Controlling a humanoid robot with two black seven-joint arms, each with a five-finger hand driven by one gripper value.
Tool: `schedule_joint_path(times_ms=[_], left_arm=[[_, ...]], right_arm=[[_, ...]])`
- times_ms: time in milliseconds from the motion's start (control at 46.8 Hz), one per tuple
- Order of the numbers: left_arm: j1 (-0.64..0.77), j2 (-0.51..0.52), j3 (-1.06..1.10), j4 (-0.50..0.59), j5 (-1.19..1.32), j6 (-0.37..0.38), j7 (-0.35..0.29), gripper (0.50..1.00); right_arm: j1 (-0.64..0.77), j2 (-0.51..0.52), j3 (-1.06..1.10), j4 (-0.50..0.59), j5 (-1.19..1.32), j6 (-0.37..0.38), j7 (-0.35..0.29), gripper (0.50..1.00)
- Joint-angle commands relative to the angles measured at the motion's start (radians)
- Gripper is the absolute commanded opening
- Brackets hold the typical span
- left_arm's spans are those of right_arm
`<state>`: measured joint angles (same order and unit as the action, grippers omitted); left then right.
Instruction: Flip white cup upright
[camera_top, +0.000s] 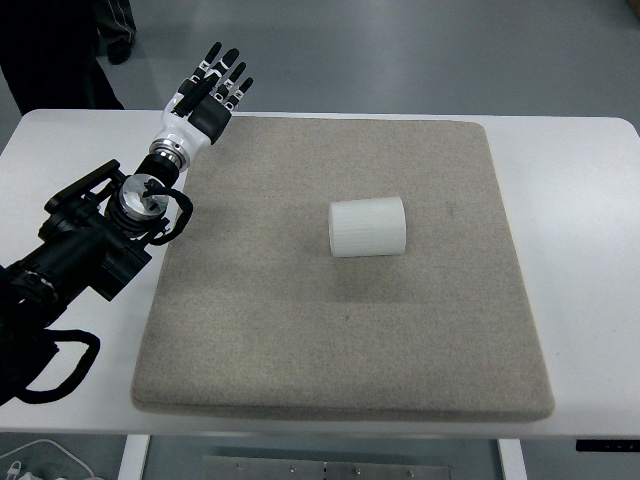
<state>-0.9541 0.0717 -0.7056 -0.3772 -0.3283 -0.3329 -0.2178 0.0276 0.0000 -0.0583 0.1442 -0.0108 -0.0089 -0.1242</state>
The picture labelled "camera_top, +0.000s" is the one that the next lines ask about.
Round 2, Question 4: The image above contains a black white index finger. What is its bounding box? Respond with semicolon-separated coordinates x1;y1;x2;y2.
180;42;222;95

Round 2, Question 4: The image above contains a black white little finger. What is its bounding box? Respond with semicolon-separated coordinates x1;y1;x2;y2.
224;77;254;111

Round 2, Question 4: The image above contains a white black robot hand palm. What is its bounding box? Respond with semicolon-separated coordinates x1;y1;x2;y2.
149;97;232;168

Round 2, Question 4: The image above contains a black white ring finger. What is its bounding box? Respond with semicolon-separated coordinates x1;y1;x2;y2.
215;62;246;103

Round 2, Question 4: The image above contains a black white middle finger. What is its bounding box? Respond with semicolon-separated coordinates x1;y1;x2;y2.
204;48;239;97

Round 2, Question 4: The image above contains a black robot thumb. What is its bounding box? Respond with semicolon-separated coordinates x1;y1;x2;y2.
172;75;215;116

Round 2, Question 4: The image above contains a white ribbed cup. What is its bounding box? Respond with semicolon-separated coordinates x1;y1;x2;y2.
328;197;407;258

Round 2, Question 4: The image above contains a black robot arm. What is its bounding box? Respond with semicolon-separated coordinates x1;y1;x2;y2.
1;43;253;330

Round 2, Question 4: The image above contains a person in dark trousers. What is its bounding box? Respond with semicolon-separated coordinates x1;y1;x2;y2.
1;1;137;115

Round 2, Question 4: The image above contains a beige felt mat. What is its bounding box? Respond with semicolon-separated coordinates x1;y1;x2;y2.
131;116;554;422

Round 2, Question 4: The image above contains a metal plate under table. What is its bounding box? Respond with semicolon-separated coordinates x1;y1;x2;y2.
201;456;451;480

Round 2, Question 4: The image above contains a black table control panel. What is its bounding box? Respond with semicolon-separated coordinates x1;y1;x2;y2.
575;439;640;453

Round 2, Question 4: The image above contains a black sleeved cable loop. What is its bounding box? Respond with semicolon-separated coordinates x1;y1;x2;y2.
0;328;102;406

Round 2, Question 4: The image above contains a white table leg frame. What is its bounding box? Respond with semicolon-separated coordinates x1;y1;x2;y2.
117;434;151;480

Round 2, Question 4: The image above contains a white cable on floor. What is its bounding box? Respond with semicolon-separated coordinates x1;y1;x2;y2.
0;438;99;480

